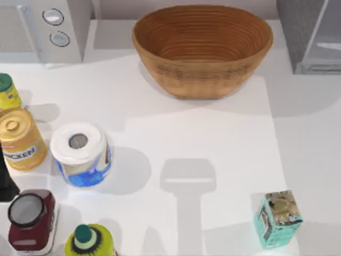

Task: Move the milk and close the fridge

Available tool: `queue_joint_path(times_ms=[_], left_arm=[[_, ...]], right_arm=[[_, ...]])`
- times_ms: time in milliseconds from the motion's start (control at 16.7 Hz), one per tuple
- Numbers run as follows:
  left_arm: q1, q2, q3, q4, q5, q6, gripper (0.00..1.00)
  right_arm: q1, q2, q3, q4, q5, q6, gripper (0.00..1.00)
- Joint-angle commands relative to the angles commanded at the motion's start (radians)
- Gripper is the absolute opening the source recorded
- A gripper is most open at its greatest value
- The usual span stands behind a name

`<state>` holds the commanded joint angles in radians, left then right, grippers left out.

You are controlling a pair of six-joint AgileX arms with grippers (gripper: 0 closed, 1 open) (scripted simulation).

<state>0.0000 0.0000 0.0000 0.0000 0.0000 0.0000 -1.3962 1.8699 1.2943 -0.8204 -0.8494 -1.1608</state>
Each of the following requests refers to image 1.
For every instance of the brown wooden basket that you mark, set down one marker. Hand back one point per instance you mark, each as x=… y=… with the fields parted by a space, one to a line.
x=202 y=50

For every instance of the pale microwave oven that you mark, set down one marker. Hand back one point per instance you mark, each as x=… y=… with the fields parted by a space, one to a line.
x=26 y=34

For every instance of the teal patterned box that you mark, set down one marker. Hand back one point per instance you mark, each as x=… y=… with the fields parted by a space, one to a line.
x=278 y=218

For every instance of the white paper roll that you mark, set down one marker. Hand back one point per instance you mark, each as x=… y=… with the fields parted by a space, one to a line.
x=81 y=154

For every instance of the round microwave knob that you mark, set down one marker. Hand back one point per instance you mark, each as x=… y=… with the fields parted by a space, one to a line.
x=53 y=16
x=59 y=38

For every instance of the yellow bottle with green cap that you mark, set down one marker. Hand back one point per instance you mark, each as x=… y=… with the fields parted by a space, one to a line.
x=8 y=93

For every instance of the yellow-green bottle with green cap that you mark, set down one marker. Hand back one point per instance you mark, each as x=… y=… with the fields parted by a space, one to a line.
x=89 y=241

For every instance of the golden can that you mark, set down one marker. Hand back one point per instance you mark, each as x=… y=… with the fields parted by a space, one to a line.
x=22 y=141

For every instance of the dark red jar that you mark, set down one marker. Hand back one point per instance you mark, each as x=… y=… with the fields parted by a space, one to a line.
x=30 y=221

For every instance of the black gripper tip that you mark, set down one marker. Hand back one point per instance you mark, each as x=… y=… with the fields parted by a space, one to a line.
x=6 y=178

